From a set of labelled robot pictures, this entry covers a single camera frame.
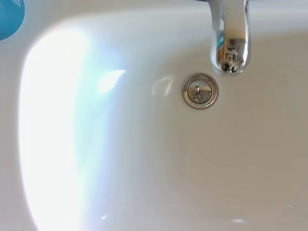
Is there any white ceramic sink basin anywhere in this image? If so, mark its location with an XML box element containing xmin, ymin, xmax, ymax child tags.
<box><xmin>0</xmin><ymin>0</ymin><xmax>308</xmax><ymax>231</ymax></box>

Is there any chrome sink drain plug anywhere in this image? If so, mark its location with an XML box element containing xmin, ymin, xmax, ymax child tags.
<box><xmin>181</xmin><ymin>73</ymin><xmax>219</xmax><ymax>110</ymax></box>

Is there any chrome faucet spout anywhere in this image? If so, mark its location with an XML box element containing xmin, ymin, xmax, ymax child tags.
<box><xmin>206</xmin><ymin>0</ymin><xmax>252</xmax><ymax>77</ymax></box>

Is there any blue round container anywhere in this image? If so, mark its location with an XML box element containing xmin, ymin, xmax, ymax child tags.
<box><xmin>0</xmin><ymin>0</ymin><xmax>26</xmax><ymax>41</ymax></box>

